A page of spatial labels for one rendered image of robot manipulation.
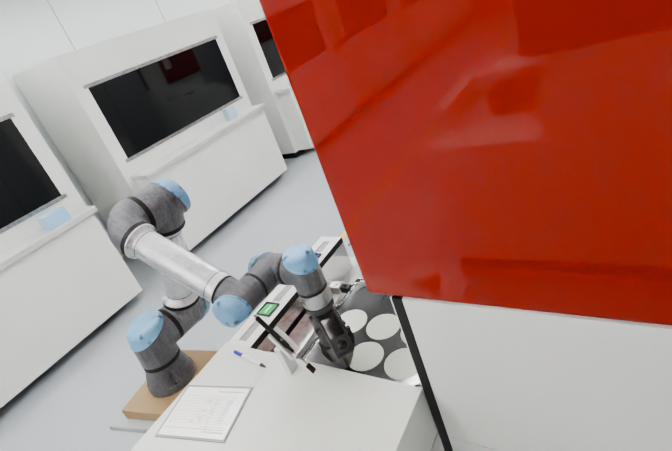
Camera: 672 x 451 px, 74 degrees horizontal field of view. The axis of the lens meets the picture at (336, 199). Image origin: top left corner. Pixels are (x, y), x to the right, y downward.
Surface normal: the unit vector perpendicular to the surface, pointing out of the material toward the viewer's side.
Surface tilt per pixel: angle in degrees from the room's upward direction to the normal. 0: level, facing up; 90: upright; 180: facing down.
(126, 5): 90
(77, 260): 90
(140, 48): 90
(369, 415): 0
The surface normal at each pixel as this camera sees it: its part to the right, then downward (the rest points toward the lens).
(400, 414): -0.32, -0.86
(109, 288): 0.82, -0.03
